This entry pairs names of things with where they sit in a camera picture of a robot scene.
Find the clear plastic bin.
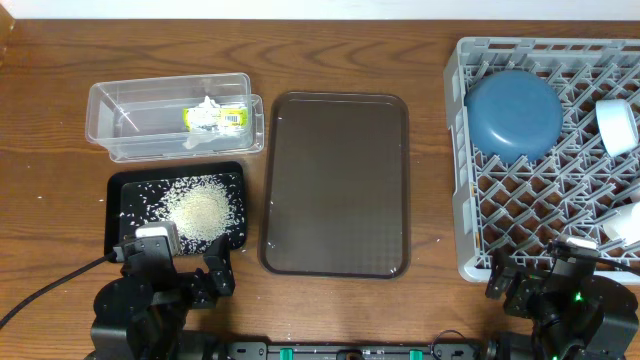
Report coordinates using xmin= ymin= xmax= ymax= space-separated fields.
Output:
xmin=85 ymin=73 xmax=265 ymax=163

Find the light blue bowl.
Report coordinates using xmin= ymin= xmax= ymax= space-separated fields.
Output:
xmin=596 ymin=99 xmax=639 ymax=157

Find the black tray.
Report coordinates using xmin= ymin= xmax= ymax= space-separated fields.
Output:
xmin=104 ymin=161 xmax=246 ymax=252

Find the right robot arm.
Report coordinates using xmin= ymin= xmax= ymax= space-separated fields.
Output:
xmin=483 ymin=242 xmax=639 ymax=360

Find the pink plastic cup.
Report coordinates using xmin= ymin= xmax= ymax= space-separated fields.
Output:
xmin=602 ymin=202 xmax=640 ymax=246

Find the grey dishwasher rack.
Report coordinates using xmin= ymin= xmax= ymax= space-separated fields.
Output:
xmin=444 ymin=37 xmax=639 ymax=285

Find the green plastic cup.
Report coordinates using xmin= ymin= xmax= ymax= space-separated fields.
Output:
xmin=629 ymin=183 xmax=640 ymax=202

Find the white napkin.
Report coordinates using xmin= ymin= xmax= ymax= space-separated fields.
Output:
xmin=182 ymin=96 xmax=221 ymax=149

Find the dark blue plate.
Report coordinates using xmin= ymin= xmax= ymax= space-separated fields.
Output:
xmin=465 ymin=70 xmax=563 ymax=164

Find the brown serving tray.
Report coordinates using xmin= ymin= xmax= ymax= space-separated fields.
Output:
xmin=258 ymin=91 xmax=411 ymax=279

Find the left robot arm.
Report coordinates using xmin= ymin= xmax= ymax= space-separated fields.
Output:
xmin=90 ymin=235 xmax=235 ymax=360

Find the yellow green snack wrapper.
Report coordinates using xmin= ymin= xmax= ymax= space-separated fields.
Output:
xmin=182 ymin=108 xmax=249 ymax=131

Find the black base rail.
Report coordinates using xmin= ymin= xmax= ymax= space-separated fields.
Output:
xmin=179 ymin=340 xmax=501 ymax=360

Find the pile of white rice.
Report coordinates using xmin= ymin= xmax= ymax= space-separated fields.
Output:
xmin=115 ymin=173 xmax=247 ymax=255

